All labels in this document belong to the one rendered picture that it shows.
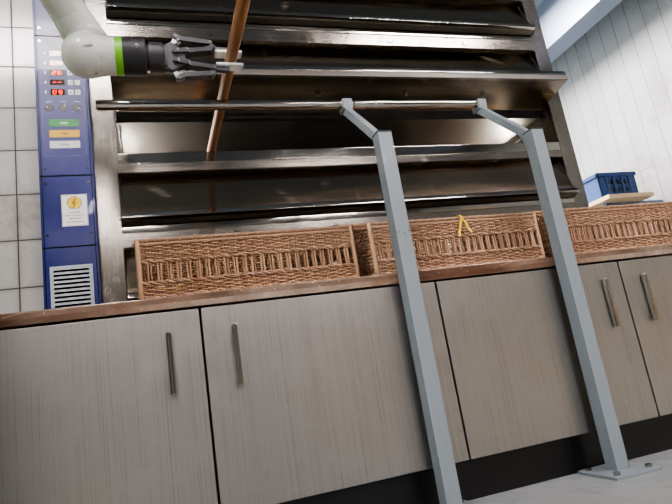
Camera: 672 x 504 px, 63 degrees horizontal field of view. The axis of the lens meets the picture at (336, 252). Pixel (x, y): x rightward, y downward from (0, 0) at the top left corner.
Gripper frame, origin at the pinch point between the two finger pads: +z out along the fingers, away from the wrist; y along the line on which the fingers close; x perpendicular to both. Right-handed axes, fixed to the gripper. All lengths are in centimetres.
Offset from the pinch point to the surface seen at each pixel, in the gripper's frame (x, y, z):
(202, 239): -3.7, 47.4, -11.1
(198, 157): -53, 4, -5
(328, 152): -53, 3, 42
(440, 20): -47, -54, 99
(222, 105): -16.0, 4.2, -0.7
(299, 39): -53, -45, 38
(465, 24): -47, -53, 111
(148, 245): -4, 48, -24
